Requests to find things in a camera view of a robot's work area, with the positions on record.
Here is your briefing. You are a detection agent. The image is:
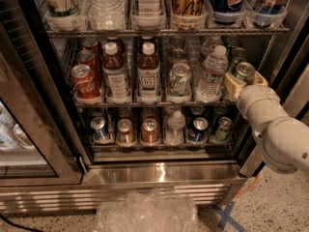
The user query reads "black cable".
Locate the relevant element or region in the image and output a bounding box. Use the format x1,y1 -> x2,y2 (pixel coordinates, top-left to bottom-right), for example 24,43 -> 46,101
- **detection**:
0,214 -> 44,232

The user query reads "green can bottom shelf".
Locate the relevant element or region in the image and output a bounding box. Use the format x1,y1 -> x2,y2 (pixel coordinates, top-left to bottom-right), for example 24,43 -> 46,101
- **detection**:
213,117 -> 233,142

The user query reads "top wire shelf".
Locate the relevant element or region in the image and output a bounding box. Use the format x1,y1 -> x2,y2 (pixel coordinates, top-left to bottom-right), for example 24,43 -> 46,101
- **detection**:
46,25 -> 290,38

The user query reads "blue can bottom left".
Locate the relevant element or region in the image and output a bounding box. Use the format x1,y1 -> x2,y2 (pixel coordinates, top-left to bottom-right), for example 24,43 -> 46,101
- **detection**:
91,117 -> 109,140

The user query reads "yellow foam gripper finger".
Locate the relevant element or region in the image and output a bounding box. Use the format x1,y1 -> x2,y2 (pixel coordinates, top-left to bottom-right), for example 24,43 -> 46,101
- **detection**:
224,72 -> 247,101
253,72 -> 268,86

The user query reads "clear water bottle top shelf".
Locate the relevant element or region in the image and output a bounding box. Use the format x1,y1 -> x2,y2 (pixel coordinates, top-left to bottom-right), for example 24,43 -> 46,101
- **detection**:
88,0 -> 126,31

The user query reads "gold can bottom shelf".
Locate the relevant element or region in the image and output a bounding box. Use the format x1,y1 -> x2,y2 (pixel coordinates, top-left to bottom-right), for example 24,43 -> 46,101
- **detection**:
117,119 -> 134,144

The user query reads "blue pepsi can bottom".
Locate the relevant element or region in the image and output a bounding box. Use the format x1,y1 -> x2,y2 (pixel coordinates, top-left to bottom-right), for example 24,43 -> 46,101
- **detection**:
187,117 -> 209,142

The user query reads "white green soda can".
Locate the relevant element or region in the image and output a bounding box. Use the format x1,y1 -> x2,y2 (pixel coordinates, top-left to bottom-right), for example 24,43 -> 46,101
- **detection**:
168,63 -> 191,97

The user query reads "blue pepsi bottle top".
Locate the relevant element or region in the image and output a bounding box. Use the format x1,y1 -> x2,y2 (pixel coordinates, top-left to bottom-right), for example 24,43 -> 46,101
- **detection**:
211,0 -> 243,25

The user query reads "clear water bottle bottom shelf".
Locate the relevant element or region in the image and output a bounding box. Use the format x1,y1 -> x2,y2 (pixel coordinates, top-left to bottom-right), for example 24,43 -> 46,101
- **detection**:
165,110 -> 185,146

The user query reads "orange cable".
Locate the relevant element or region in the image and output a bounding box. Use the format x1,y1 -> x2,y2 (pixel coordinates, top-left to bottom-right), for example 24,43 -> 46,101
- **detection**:
234,173 -> 263,199

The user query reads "brown tea bottle left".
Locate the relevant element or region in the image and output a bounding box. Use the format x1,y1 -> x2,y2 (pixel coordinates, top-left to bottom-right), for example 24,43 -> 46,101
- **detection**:
102,42 -> 130,99

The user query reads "brown tea bottle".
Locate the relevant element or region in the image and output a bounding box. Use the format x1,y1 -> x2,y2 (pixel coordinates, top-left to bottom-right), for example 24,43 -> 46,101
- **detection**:
102,42 -> 130,99
137,43 -> 160,98

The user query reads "glass fridge door left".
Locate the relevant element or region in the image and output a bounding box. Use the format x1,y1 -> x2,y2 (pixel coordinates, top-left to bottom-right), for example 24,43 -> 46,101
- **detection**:
0,27 -> 81,188

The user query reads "bottom wire shelf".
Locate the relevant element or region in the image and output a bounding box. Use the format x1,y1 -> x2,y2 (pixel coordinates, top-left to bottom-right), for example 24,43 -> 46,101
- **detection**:
91,140 -> 233,151

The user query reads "red cola can middle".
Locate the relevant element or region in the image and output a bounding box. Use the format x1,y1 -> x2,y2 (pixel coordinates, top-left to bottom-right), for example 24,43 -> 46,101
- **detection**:
77,49 -> 101,84

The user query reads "clear water bottle middle shelf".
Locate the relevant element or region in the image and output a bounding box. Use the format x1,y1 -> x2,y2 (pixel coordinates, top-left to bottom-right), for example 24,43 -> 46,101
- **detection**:
197,45 -> 229,101

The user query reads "red cola can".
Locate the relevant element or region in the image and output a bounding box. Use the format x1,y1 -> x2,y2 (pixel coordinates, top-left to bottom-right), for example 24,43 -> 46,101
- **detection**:
70,64 -> 100,100
82,38 -> 102,57
77,49 -> 101,84

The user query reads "silver can behind soda can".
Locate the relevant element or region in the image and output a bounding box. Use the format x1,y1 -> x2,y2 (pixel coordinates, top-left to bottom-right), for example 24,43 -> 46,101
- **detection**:
168,48 -> 187,66

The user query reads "blue tape cross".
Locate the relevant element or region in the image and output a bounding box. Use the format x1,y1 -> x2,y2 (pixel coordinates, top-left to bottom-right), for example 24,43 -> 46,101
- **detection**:
211,201 -> 245,232

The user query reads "middle wire shelf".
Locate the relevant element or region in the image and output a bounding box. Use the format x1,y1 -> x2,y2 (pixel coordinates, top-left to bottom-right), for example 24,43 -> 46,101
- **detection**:
75,101 -> 236,107

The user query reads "red cola can back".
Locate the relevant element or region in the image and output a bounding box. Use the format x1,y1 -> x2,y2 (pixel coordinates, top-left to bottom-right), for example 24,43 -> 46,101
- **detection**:
82,38 -> 102,57

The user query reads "red cola can front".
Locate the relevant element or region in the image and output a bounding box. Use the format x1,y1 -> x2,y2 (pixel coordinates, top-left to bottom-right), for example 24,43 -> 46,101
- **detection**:
70,64 -> 100,100

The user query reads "stainless steel fridge body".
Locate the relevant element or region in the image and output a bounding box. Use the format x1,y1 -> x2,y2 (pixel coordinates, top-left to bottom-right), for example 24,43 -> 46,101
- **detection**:
0,0 -> 308,214

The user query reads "red can bottom shelf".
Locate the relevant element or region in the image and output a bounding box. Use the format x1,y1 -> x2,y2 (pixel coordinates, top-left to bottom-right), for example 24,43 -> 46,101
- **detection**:
141,119 -> 158,143

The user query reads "clear water bottle shelf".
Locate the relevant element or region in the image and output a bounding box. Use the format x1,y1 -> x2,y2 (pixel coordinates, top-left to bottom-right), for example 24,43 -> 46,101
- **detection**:
197,45 -> 229,101
165,110 -> 185,146
88,0 -> 126,31

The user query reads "clear plastic bag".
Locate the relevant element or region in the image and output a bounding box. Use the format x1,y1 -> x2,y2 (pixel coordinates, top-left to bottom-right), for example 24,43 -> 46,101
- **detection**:
93,190 -> 198,232

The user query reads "brown tea bottle right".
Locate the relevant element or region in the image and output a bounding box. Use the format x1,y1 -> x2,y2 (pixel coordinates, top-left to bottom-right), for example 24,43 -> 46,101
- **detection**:
137,43 -> 160,98

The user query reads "wire shelf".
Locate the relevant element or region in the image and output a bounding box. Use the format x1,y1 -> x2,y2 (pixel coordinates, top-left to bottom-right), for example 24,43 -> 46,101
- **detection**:
46,25 -> 290,38
75,101 -> 236,107
91,140 -> 233,151

